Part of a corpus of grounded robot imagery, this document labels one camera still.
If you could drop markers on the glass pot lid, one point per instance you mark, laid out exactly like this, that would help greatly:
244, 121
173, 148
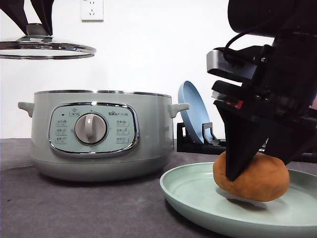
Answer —
38, 45

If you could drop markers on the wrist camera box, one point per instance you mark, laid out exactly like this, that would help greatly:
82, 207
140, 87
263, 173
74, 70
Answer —
242, 63

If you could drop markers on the blue plate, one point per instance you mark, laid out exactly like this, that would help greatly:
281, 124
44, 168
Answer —
197, 114

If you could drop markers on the brown potato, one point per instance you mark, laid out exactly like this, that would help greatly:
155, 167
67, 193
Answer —
265, 179

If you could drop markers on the grey table cloth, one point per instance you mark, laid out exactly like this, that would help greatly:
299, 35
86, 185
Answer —
36, 203

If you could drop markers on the green electric steamer pot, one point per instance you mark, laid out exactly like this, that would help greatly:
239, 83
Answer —
101, 135

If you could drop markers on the black dish rack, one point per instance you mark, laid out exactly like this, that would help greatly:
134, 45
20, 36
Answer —
210, 144

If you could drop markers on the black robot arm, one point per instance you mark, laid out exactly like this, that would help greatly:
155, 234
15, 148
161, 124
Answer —
272, 18

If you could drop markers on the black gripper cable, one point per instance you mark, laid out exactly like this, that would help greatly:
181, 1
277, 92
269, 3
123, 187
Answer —
234, 38

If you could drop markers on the green plate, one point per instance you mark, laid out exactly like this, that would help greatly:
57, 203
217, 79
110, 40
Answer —
191, 190

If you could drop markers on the pink plate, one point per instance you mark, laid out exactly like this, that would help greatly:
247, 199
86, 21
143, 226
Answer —
314, 104

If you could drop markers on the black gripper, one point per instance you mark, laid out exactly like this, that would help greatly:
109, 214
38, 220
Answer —
285, 87

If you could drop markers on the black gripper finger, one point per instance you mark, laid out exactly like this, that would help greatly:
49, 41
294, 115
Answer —
15, 9
44, 9

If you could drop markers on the white wall socket left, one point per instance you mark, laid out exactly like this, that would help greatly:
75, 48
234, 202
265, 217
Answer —
92, 10

